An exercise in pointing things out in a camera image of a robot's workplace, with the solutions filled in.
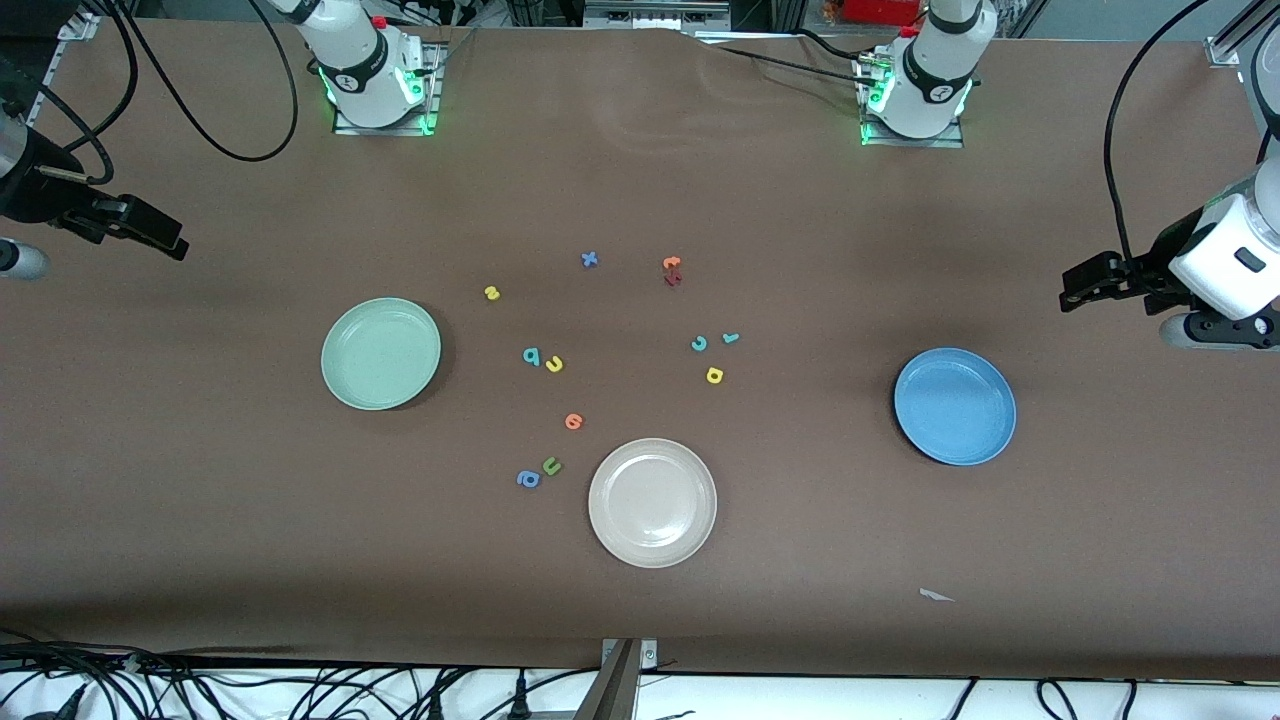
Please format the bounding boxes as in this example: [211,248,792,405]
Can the blue plate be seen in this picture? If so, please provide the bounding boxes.
[893,347,1018,467]

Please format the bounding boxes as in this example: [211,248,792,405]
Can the green plate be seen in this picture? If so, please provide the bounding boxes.
[320,297,443,412]

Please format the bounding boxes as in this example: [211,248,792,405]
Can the red box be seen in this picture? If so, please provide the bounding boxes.
[845,0,923,26]

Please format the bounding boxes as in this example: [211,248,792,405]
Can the beige plate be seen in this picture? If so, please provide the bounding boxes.
[587,437,719,570]

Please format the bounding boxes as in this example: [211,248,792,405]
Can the aluminium table edge rail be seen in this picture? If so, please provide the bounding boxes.
[30,38,73,116]

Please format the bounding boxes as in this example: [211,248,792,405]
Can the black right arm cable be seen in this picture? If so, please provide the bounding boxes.
[0,0,301,186]

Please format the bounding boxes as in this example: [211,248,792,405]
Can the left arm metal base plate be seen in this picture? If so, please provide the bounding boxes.
[858,50,966,150]

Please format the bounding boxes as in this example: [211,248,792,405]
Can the black cable on tabletop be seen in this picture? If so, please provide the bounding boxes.
[700,28,873,86]

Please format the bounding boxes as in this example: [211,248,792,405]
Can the thin black looped cable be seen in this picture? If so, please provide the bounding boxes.
[1035,678,1089,720]

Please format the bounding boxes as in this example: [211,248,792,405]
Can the thick black cable bundle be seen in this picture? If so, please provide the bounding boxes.
[0,630,301,720]

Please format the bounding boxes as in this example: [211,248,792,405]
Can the aluminium frame block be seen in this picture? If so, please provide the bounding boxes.
[583,0,733,31]

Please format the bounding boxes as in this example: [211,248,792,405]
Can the metal table bracket post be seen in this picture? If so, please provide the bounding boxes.
[575,638,661,720]

